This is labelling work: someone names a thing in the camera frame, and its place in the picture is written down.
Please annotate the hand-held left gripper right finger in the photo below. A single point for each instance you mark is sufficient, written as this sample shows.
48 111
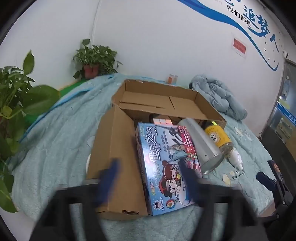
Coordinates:
188 185

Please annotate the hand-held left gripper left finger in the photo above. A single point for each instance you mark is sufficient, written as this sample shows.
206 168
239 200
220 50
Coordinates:
108 183

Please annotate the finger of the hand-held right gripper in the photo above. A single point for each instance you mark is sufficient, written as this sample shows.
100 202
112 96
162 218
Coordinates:
275 168
264 177

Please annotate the white spray bottle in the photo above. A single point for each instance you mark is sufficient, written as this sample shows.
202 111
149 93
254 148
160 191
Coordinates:
236 160

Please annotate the brown cardboard box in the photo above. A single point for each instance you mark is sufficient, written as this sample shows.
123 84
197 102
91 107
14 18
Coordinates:
108 143

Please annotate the blue cartoon game box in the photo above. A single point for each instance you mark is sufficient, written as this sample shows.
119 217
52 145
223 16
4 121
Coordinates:
159 148

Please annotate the silver metal can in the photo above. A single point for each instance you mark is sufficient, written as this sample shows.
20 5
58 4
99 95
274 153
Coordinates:
198 139

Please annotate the yellow label bottle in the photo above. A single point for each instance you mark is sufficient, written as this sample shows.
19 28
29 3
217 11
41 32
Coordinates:
217 136

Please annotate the pastel puzzle cube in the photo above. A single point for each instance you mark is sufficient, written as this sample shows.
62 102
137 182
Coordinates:
161 121

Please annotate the glass door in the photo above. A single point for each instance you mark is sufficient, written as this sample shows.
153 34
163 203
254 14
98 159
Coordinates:
286 104

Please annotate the light blue blanket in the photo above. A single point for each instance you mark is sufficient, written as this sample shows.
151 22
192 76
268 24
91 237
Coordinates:
60 129

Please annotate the light blue padded jacket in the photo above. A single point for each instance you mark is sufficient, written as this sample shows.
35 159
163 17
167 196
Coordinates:
215 95

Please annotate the green mat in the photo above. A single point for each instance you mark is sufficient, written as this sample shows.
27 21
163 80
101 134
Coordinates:
71 87

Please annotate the glass jar with orange label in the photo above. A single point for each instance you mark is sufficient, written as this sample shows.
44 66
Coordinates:
172 79

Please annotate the potted plant in red pot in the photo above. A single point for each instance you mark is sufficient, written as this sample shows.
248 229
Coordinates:
91 70

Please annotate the large leafy green plant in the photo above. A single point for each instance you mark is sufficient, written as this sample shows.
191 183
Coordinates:
13 92

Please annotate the blue wall decal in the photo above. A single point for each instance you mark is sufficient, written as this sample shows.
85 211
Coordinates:
274 68

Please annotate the white security camera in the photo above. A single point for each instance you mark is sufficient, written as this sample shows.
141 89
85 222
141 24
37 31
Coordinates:
286 54

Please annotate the red wall notice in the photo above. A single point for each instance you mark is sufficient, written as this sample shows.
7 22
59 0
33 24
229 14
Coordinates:
239 46

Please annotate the white wall conduit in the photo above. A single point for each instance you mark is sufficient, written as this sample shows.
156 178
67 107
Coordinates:
95 23

